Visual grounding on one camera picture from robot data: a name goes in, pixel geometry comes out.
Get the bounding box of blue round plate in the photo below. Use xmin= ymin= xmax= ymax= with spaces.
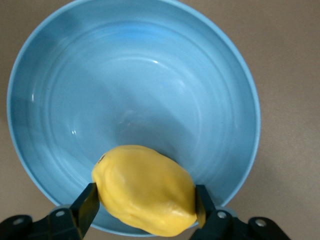
xmin=6 ymin=0 xmax=262 ymax=238

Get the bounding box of yellow potato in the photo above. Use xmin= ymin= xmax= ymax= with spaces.
xmin=90 ymin=144 xmax=199 ymax=238

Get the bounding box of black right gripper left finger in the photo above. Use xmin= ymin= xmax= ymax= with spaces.
xmin=47 ymin=182 xmax=101 ymax=240

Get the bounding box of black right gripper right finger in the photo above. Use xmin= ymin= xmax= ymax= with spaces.
xmin=194 ymin=184 xmax=236 ymax=240

